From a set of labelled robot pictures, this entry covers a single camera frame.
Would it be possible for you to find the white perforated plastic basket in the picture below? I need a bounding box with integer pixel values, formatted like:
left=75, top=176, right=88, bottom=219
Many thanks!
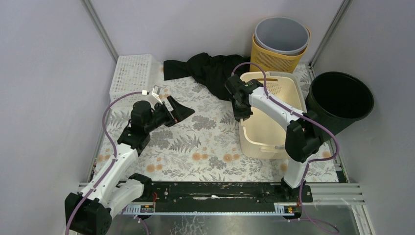
left=109, top=54, right=163, bottom=110

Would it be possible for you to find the cream plastic basket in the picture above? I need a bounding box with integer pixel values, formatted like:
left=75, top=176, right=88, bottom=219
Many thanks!
left=239, top=71, right=307, bottom=159

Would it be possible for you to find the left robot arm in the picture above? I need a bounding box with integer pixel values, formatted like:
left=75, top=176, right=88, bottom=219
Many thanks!
left=64, top=96, right=195, bottom=235

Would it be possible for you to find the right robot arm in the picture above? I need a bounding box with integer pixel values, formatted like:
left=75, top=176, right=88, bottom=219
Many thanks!
left=224, top=74, right=323, bottom=202

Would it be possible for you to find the black cloth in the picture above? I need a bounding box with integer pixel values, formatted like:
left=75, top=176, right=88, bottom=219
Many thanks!
left=163, top=52, right=251, bottom=101

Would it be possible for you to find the yellow wastebasket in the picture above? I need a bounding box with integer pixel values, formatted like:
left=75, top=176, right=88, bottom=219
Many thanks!
left=250, top=35, right=308, bottom=73

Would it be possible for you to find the floral tablecloth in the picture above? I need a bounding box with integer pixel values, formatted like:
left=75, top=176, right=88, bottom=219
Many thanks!
left=92, top=64, right=340, bottom=183

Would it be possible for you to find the grey plastic bin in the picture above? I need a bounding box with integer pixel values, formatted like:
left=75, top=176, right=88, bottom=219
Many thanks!
left=254, top=17, right=310, bottom=56

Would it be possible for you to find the black round bucket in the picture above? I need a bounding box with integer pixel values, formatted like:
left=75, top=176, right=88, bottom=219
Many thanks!
left=305, top=71, right=374, bottom=138

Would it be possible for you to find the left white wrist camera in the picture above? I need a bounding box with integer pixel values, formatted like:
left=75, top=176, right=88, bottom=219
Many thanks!
left=141, top=85, right=162, bottom=106

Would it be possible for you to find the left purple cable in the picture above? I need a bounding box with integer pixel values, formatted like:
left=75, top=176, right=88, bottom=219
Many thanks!
left=64, top=91, right=146, bottom=235

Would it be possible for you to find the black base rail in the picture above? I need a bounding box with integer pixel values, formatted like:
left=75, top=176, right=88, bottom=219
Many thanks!
left=135, top=181, right=313, bottom=213

